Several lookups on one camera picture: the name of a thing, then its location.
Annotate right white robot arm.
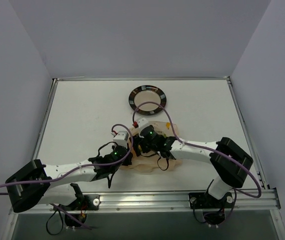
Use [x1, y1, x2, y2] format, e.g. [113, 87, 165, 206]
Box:
[134, 124, 253, 207]

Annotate translucent orange plastic bag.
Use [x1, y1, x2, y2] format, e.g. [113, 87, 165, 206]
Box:
[120, 121, 182, 174]

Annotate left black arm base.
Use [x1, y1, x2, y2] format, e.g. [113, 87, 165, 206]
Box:
[53, 183, 101, 229]

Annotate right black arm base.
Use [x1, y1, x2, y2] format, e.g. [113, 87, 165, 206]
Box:
[188, 180, 237, 229]

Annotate aluminium front rail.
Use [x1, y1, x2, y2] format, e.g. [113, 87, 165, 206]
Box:
[19, 189, 281, 214]

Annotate purple cable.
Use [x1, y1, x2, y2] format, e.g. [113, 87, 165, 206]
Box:
[0, 123, 134, 196]
[132, 101, 262, 199]

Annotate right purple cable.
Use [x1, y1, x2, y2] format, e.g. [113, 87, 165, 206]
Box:
[132, 101, 262, 199]

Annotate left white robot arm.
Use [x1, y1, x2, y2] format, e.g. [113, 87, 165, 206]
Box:
[5, 144, 133, 213]

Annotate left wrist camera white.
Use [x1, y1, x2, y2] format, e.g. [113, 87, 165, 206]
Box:
[113, 131, 129, 148]

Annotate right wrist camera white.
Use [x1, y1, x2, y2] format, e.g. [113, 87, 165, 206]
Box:
[133, 117, 150, 131]

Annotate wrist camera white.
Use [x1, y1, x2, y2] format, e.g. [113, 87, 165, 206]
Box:
[133, 117, 150, 131]
[113, 131, 129, 148]

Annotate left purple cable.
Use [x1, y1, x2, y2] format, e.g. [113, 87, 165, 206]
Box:
[0, 123, 134, 196]

